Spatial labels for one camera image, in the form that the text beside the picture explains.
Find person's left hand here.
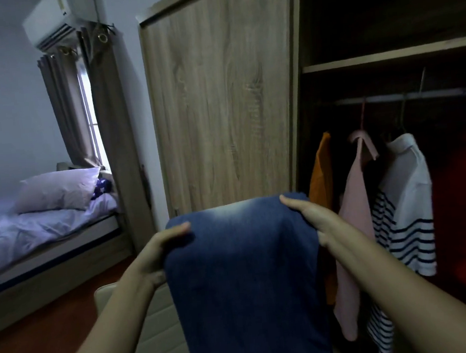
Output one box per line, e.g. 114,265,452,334
126,221,197,291

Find person's right hand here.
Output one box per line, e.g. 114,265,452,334
279,189,349,252

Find blue denim jeans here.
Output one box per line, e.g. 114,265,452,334
158,191,333,353

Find person's right forearm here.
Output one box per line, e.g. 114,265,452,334
324,211,466,353

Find person's left forearm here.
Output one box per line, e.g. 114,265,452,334
38,267,174,353

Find orange hanging garment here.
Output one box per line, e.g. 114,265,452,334
302,132,348,307

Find pink hanging shirt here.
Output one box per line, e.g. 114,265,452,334
316,128,397,343

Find dark blue patterned pillow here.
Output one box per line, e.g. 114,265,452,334
89,176,114,201

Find grey-brown curtain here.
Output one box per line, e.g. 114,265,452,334
77,20,159,257
36,44,102,172

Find white navy striped shirt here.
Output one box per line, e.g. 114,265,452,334
348,131,449,353

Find pink clothes hanger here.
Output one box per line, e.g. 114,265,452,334
356,100,370,132

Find beige padded chair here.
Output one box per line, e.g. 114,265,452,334
92,275,195,353

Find lilac pillow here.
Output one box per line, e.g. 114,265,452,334
10,167,105,218

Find wooden sliding wardrobe door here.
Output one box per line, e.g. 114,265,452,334
135,0,314,220

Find bed with lilac sheet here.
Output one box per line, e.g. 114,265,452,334
0,156,141,339

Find window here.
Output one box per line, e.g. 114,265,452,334
75,58,112,174

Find wooden wardrobe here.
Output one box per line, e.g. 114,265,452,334
273,0,466,353

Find metal clothes hanger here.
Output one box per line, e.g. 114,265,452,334
393,66,432,134

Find white air conditioner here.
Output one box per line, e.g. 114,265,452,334
20,0,102,53

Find metal wardrobe hanging rail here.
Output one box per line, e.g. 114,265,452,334
333,86,466,109

